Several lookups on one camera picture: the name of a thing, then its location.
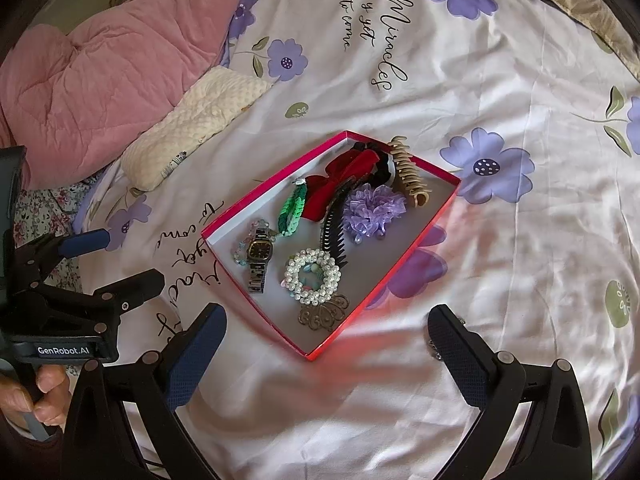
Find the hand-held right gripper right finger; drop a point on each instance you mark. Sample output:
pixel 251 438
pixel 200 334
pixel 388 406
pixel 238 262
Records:
pixel 460 355

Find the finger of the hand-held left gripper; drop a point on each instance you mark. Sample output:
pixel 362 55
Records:
pixel 85 242
pixel 135 285

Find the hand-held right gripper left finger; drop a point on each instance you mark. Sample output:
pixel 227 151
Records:
pixel 195 360

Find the small silver jewellery piece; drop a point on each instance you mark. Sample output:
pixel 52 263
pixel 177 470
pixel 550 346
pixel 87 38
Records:
pixel 434 345

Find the silver wristwatch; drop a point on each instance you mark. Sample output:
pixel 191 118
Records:
pixel 260 250

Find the bronze filigree hair clip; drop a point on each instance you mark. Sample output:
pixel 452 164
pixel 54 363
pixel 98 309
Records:
pixel 320 317

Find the red shallow cardboard box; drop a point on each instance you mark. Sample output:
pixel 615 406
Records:
pixel 380 240

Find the purple organza scrunchie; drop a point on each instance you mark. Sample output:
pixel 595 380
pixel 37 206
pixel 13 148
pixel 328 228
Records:
pixel 370 210

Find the black toothed hair clip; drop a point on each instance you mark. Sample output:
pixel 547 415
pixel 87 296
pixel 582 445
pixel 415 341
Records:
pixel 332 237

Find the beige hair claw clip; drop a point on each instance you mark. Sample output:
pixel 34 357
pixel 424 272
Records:
pixel 407 175

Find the red velvet bow hair clip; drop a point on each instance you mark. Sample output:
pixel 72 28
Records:
pixel 320 195

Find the person's left hand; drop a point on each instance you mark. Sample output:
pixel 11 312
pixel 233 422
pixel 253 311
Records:
pixel 52 390

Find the small-flowered cloth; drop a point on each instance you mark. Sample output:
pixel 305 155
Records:
pixel 45 210

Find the white floral bedsheet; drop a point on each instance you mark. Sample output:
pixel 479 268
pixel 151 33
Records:
pixel 500 260

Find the cream textured pillow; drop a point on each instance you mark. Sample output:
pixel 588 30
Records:
pixel 190 125

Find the pink quilt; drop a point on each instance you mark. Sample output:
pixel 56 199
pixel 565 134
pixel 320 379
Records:
pixel 100 70

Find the black scrunchie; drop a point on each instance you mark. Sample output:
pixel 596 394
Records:
pixel 382 170

